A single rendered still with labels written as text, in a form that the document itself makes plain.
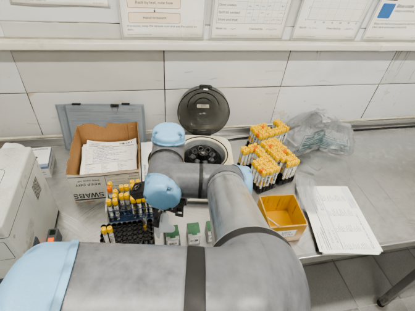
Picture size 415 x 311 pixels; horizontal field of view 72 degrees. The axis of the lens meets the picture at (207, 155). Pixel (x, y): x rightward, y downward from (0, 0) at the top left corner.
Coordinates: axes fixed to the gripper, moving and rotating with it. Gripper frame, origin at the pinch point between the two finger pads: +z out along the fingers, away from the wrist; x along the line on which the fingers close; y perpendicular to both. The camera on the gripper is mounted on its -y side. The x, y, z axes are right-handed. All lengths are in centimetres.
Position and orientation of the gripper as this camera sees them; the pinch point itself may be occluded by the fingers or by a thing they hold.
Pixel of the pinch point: (162, 219)
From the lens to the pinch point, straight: 90.9
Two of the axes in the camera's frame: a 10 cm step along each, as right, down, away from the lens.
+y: 9.7, 2.0, -1.0
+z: -0.8, 7.4, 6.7
